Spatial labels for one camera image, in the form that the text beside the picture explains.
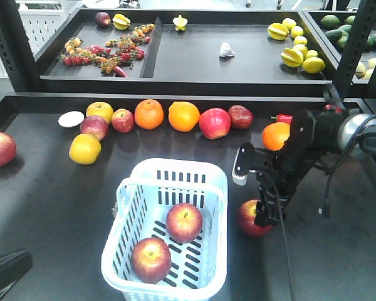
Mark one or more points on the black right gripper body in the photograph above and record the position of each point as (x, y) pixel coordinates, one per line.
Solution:
(286, 169)

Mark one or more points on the light blue plastic basket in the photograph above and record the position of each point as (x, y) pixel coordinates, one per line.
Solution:
(199, 267)

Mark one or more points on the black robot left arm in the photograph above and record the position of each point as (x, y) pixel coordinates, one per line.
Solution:
(13, 267)

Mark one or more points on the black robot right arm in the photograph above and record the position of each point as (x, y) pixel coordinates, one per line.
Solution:
(312, 134)

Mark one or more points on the orange right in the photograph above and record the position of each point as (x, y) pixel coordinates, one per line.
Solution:
(274, 135)

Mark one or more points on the orange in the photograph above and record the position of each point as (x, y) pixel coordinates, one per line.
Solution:
(274, 135)
(149, 114)
(183, 116)

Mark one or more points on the red chili pepper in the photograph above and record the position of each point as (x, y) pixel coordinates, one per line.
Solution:
(287, 119)

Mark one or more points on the dark red apple row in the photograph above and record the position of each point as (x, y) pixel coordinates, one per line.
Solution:
(241, 117)

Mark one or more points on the large red apple row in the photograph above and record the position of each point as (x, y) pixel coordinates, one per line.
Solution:
(215, 123)

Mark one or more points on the red bell pepper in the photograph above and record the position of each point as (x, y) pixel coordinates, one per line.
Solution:
(332, 108)

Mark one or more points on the yellow lemon front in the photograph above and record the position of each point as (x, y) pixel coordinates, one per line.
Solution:
(313, 65)

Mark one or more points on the starfruit lower right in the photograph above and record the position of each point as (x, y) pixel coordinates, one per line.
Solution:
(292, 58)

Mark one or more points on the starfruit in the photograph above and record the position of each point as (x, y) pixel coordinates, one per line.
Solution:
(121, 22)
(292, 58)
(180, 23)
(278, 31)

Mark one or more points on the white garlic bulb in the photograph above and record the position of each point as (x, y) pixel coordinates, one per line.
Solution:
(225, 50)

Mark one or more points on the orange left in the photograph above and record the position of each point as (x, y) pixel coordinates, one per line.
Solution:
(149, 114)

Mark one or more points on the starfruit upper right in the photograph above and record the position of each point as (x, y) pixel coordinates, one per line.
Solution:
(278, 31)

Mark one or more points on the black upper display tray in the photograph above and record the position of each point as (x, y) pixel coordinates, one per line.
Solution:
(187, 62)

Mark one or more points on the small red apple row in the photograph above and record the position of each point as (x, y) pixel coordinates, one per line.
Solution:
(123, 121)

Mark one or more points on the starfruit upper middle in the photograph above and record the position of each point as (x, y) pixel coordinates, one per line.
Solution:
(180, 23)

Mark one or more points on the yellow apple back left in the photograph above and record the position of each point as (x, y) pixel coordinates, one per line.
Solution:
(102, 109)

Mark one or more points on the yellow apple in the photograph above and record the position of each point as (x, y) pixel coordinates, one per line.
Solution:
(85, 149)
(102, 109)

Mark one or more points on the cherry tomato pile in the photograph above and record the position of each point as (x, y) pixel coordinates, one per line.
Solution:
(114, 57)

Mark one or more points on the black wooden display stand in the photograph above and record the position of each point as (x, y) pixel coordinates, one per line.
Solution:
(61, 211)

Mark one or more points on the starfruit upper left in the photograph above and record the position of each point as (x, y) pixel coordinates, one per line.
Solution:
(121, 22)

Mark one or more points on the dark apple upper tray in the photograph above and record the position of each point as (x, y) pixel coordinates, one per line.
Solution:
(102, 19)

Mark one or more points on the red apple far corner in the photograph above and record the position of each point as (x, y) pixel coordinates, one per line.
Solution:
(8, 149)

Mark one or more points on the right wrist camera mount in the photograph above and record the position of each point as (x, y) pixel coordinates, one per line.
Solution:
(250, 159)

